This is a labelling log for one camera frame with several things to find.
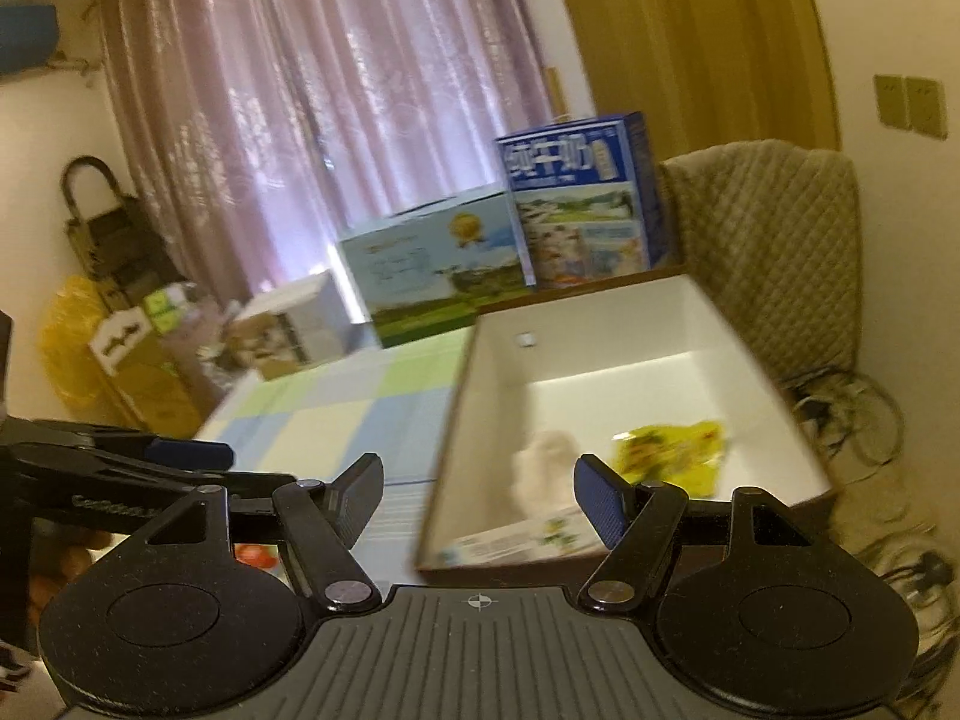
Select black folding cart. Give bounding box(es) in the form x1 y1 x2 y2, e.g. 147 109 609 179
60 154 182 312

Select beige white product box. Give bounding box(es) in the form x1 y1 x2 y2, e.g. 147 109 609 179
226 271 359 380

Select white green medicine box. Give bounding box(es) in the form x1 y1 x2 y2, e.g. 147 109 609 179
436 509 607 567

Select dark blue milk carton box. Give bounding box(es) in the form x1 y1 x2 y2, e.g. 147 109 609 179
494 112 672 289

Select pink curtain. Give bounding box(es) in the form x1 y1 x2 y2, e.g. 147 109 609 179
98 0 551 302

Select mustard yellow curtain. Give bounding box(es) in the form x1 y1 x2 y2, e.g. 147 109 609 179
565 0 841 161

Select tangled black cables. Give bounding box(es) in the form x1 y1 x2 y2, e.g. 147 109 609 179
785 365 910 470

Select quilted beige chair cover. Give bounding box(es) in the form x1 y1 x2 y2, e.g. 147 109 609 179
655 138 864 392

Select checkered bed sheet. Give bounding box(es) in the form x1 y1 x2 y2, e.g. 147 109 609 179
197 328 470 590

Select light blue milk carton box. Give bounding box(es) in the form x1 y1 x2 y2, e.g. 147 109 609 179
338 185 534 348

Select person's left hand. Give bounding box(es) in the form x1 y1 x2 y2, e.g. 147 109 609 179
28 518 114 626

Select yellow plastic bag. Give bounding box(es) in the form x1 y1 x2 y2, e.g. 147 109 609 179
37 275 130 427

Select red candy packet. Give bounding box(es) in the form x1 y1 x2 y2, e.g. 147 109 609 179
235 543 281 575

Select yellow snack packet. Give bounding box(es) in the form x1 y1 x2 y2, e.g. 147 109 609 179
608 421 726 499

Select brown white storage box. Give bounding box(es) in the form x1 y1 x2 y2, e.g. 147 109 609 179
413 275 838 589

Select white sock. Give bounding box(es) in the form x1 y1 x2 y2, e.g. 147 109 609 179
511 431 581 518

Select green tissue packs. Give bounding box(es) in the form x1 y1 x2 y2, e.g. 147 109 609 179
142 281 197 335

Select brown cardboard carton with handle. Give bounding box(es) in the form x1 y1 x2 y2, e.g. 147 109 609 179
89 307 202 439

